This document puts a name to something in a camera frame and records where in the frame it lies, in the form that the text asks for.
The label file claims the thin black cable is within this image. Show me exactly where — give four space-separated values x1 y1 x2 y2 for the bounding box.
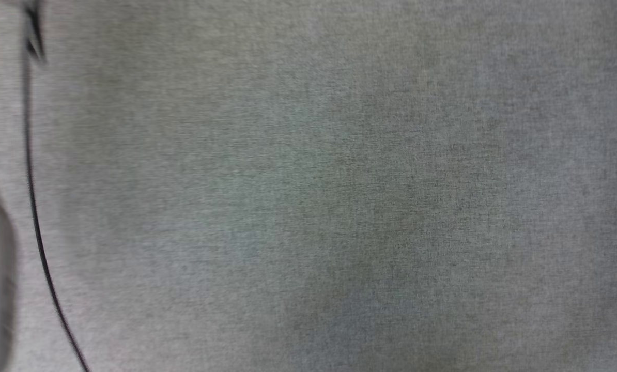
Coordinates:
21 0 90 372

